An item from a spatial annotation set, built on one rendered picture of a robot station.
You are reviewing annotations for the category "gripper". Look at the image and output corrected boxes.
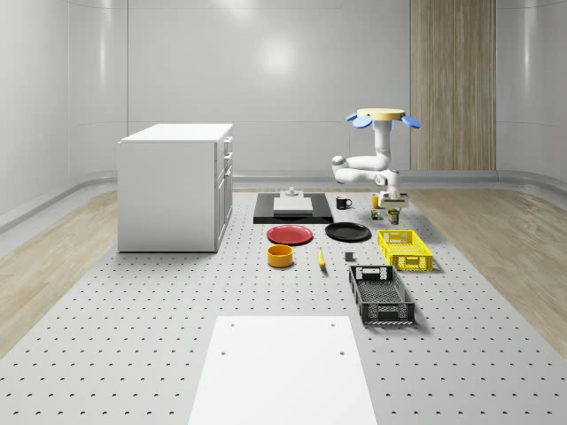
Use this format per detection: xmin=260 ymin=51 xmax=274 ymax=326
xmin=381 ymin=193 xmax=409 ymax=213

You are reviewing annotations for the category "yellow basket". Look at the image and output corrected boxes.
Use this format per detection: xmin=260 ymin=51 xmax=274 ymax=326
xmin=377 ymin=228 xmax=435 ymax=272

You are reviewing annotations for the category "black plate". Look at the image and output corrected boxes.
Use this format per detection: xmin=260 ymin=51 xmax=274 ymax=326
xmin=323 ymin=221 xmax=373 ymax=243

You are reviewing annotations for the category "drone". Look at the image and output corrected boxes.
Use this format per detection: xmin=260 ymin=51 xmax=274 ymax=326
xmin=345 ymin=107 xmax=423 ymax=131

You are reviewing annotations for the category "dark grey basket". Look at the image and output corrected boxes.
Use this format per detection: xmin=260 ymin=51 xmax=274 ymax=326
xmin=347 ymin=264 xmax=418 ymax=328

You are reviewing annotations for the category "red plate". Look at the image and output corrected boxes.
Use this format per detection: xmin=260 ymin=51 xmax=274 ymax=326
xmin=266 ymin=223 xmax=315 ymax=246

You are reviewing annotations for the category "yellow bowl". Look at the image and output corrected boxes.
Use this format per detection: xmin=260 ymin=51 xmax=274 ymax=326
xmin=266 ymin=243 xmax=295 ymax=269

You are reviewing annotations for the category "white board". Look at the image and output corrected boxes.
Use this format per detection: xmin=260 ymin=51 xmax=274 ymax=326
xmin=187 ymin=315 xmax=378 ymax=425

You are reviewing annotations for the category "white cabinet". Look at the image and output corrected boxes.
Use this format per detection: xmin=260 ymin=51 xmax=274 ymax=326
xmin=116 ymin=122 xmax=235 ymax=254

